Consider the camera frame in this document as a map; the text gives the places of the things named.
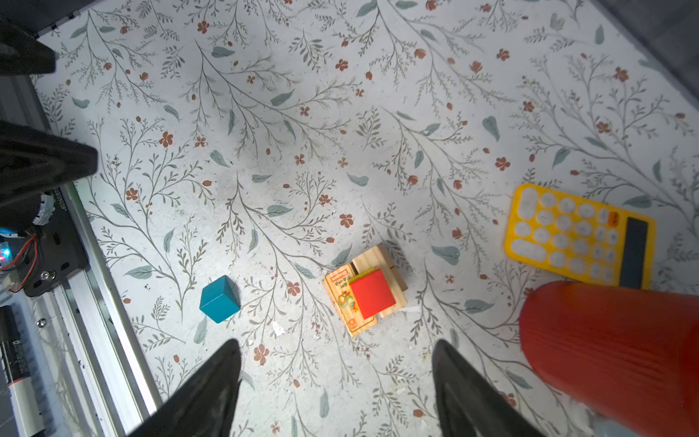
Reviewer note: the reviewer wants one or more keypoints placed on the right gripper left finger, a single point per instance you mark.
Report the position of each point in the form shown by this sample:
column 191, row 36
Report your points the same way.
column 205, row 405

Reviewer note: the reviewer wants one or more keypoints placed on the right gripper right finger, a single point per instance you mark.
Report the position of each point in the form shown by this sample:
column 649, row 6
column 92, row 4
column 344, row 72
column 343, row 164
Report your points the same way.
column 466, row 403

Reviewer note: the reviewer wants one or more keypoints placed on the teal block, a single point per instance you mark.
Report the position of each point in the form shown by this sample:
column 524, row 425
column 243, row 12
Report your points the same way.
column 219, row 300

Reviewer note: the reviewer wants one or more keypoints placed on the red cube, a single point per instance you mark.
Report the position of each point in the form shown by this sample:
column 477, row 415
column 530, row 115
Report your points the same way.
column 372, row 293

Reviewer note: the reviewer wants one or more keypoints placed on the grooved light wood block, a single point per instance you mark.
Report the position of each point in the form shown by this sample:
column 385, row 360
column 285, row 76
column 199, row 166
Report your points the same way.
column 379, row 258

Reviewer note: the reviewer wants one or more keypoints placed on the printed dragon wood block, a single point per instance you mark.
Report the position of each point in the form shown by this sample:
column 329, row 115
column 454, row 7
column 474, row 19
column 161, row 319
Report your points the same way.
column 337, row 286

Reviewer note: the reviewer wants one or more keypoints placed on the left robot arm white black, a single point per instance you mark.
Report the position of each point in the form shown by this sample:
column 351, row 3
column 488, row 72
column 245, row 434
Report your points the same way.
column 33, row 161

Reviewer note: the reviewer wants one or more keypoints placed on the red pencil cup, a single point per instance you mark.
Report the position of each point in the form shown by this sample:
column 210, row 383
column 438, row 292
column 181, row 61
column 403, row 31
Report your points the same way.
column 630, row 355

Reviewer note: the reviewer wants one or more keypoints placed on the black marker pen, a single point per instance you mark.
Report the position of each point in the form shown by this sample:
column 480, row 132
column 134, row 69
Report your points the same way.
column 28, row 417

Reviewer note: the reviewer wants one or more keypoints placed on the yellow calculator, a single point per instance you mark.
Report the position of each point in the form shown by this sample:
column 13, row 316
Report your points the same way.
column 580, row 239

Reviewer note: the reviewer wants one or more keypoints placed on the aluminium rail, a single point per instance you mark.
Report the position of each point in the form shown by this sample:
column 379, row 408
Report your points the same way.
column 89, row 375

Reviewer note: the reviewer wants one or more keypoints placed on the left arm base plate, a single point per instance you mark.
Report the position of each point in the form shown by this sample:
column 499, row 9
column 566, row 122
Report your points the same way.
column 40, row 243

